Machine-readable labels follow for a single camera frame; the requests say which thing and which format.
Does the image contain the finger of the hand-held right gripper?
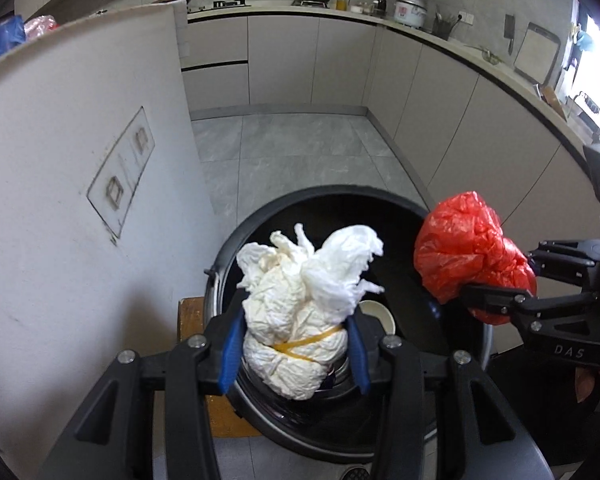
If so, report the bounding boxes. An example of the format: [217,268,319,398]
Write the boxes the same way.
[526,239,600,278]
[460,283,536,324]

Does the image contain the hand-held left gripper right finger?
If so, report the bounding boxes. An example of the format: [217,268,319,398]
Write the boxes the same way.
[345,310,556,480]

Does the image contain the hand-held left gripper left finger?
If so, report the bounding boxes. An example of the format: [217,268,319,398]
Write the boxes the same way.
[40,306,248,480]

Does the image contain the red plastic bag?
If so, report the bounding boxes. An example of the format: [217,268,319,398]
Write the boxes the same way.
[413,191,538,326]

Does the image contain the white plastic bag bundle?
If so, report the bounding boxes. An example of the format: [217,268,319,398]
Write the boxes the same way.
[236,224,386,401]

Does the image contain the black trash bin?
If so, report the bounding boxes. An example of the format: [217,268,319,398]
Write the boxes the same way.
[203,185,493,465]

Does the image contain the white paper cup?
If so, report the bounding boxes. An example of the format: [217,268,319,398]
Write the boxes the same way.
[358,300,396,336]

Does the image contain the wooden stool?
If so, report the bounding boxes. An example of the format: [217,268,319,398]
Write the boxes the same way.
[178,297,262,438]

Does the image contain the yellow rubber band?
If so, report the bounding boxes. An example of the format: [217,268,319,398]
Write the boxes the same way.
[272,326,344,362]

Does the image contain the brown box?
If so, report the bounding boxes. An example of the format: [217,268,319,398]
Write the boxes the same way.
[540,85,569,119]

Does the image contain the grey cutting board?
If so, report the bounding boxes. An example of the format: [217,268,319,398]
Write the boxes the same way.
[512,22,561,85]

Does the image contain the dark utensil holder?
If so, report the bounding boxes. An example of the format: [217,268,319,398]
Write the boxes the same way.
[433,7,456,41]

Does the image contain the white kitchen peninsula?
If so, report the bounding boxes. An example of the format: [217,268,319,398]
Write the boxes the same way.
[0,2,217,461]

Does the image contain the white rice cooker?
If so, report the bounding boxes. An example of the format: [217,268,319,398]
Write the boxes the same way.
[394,0,428,26]

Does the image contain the beige kitchen cabinets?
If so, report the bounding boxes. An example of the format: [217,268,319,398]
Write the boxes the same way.
[180,12,600,356]

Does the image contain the gas stove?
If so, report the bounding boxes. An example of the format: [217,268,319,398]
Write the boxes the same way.
[187,0,252,14]

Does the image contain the pink plastic bag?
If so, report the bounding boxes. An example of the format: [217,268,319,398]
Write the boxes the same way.
[24,15,61,42]

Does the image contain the blue plastic bag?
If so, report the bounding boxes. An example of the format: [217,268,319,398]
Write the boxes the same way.
[0,15,27,68]

